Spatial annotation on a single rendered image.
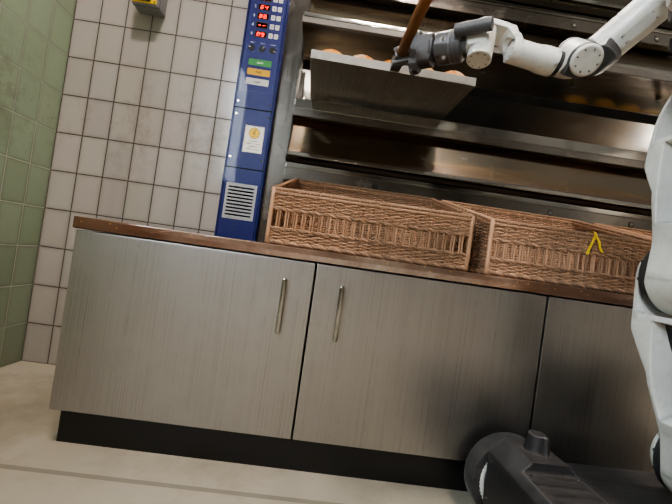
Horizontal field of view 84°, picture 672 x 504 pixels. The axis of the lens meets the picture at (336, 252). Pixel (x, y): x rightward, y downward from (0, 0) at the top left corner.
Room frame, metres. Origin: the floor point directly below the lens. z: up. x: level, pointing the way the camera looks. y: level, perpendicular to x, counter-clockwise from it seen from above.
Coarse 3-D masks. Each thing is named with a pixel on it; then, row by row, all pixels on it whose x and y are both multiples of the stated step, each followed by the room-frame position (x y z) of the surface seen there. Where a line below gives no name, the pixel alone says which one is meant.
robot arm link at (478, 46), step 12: (456, 24) 0.98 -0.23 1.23; (468, 24) 0.96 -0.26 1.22; (480, 24) 0.95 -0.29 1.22; (492, 24) 0.95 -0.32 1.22; (456, 36) 0.99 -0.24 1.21; (468, 36) 0.99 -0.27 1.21; (480, 36) 0.97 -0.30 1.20; (492, 36) 0.98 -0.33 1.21; (456, 48) 1.01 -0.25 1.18; (468, 48) 1.00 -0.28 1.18; (480, 48) 0.96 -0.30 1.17; (492, 48) 0.98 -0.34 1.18; (456, 60) 1.04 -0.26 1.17; (468, 60) 1.00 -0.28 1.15; (480, 60) 0.99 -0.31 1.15
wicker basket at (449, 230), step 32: (288, 192) 0.98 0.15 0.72; (320, 192) 1.43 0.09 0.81; (352, 192) 1.44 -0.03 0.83; (384, 192) 1.45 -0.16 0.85; (288, 224) 1.38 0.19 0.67; (320, 224) 1.40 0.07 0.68; (352, 224) 0.99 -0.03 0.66; (384, 224) 0.98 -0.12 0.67; (416, 224) 1.42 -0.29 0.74; (448, 224) 0.99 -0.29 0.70; (384, 256) 0.98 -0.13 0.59; (416, 256) 0.99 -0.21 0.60; (448, 256) 0.99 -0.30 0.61
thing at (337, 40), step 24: (312, 24) 1.33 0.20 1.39; (336, 24) 1.33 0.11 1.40; (312, 48) 1.45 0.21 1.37; (336, 48) 1.43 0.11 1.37; (360, 48) 1.41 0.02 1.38; (384, 48) 1.40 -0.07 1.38; (480, 72) 1.45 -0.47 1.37; (504, 72) 1.44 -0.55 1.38; (528, 72) 1.42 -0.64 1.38; (624, 72) 1.36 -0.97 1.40; (648, 72) 1.37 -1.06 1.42; (552, 96) 1.53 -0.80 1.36; (576, 96) 1.52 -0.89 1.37; (600, 96) 1.50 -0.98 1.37; (624, 96) 1.48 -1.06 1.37; (648, 96) 1.46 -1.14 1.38
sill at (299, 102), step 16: (336, 112) 1.48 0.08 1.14; (352, 112) 1.48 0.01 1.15; (368, 112) 1.48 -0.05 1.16; (384, 112) 1.48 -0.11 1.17; (432, 128) 1.49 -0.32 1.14; (448, 128) 1.49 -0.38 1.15; (464, 128) 1.49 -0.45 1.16; (480, 128) 1.50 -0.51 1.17; (544, 144) 1.51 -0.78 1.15; (560, 144) 1.51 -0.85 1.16; (576, 144) 1.51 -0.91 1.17; (592, 144) 1.51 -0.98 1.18; (640, 160) 1.52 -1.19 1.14
